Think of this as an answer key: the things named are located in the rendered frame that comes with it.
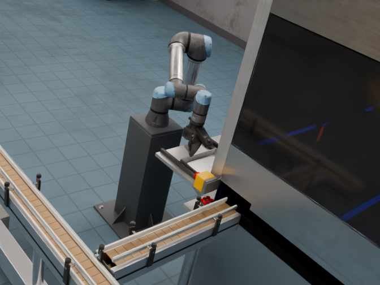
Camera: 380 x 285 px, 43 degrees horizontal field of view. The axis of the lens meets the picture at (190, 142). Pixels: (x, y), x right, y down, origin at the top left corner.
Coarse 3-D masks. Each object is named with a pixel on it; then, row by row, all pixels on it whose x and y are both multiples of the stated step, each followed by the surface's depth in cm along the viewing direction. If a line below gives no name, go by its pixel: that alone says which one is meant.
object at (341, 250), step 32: (288, 0) 174; (320, 0) 165; (352, 0) 157; (320, 32) 168; (352, 32) 159; (256, 160) 203; (256, 192) 205; (288, 192) 192; (288, 224) 195; (320, 224) 184; (320, 256) 187; (352, 256) 176
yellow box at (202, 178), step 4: (200, 172) 219; (204, 172) 219; (208, 172) 220; (196, 176) 217; (200, 176) 216; (204, 176) 216; (208, 176) 217; (212, 176) 218; (196, 180) 218; (200, 180) 216; (204, 180) 214; (208, 180) 214; (212, 180) 215; (196, 184) 219; (200, 184) 217; (204, 184) 215; (196, 188) 219; (200, 188) 217; (204, 188) 215
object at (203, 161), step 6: (210, 150) 262; (216, 150) 264; (192, 156) 253; (198, 156) 257; (204, 156) 261; (210, 156) 263; (186, 162) 246; (192, 162) 253; (198, 162) 254; (204, 162) 256; (210, 162) 257; (192, 168) 242; (198, 168) 250; (204, 168) 251; (210, 168) 252
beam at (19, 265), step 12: (0, 228) 229; (0, 240) 222; (12, 240) 224; (0, 252) 220; (12, 252) 218; (0, 264) 223; (12, 264) 212; (24, 264) 213; (12, 276) 214; (24, 276) 208
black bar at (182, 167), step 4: (164, 152) 253; (168, 152) 253; (168, 156) 251; (172, 156) 251; (172, 160) 249; (176, 160) 248; (176, 164) 248; (180, 164) 246; (180, 168) 246; (184, 168) 244; (188, 172) 242; (192, 172) 241; (192, 176) 240
